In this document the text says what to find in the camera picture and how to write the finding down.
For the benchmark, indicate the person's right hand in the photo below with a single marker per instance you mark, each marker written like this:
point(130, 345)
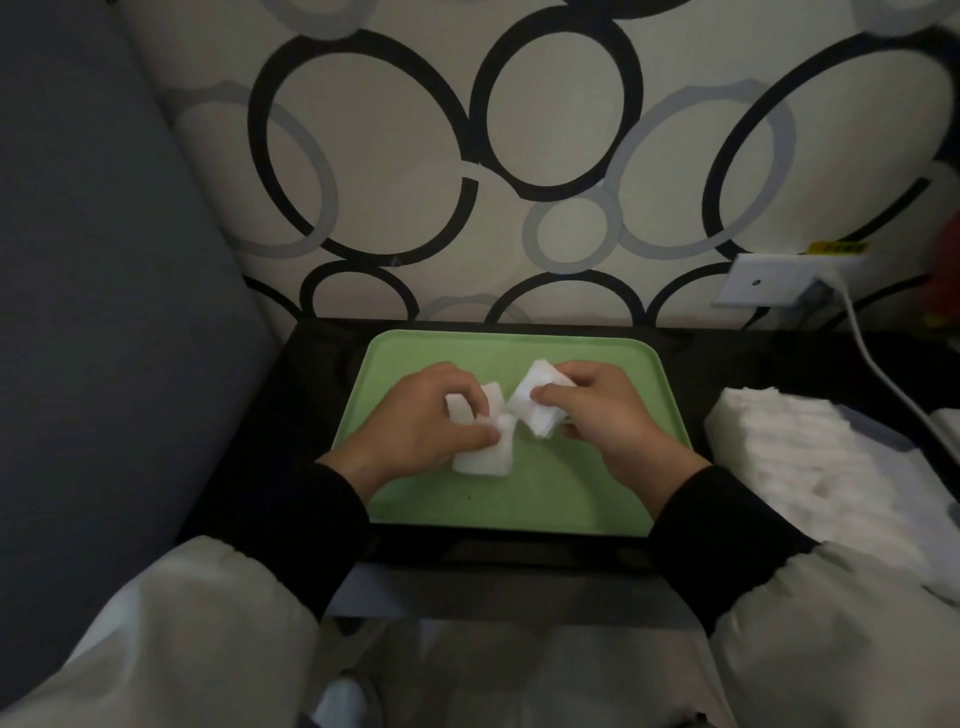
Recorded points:
point(622, 420)

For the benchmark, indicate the person's left hand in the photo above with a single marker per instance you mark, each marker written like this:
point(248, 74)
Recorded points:
point(405, 427)

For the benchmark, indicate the white cotton pad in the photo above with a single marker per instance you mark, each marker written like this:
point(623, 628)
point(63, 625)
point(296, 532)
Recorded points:
point(540, 420)

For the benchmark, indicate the pile of white cotton pads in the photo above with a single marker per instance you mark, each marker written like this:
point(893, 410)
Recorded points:
point(487, 457)

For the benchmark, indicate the green plastic tray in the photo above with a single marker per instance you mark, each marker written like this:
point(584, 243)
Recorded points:
point(540, 487)

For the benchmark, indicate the person's right forearm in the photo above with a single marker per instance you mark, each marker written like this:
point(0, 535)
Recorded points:
point(772, 607)

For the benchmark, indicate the person's left forearm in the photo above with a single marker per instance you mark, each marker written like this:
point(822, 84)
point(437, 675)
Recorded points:
point(225, 600)

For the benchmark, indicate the yellow warning sticker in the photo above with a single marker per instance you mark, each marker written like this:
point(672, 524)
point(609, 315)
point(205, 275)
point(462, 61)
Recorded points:
point(836, 247)

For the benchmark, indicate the grey upholstered sofa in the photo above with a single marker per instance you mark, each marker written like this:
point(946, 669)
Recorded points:
point(112, 337)

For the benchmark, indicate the red decoration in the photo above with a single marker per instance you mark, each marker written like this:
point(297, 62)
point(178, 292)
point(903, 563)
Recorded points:
point(945, 277)

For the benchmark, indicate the white wall socket plate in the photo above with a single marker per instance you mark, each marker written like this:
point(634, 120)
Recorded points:
point(754, 283)

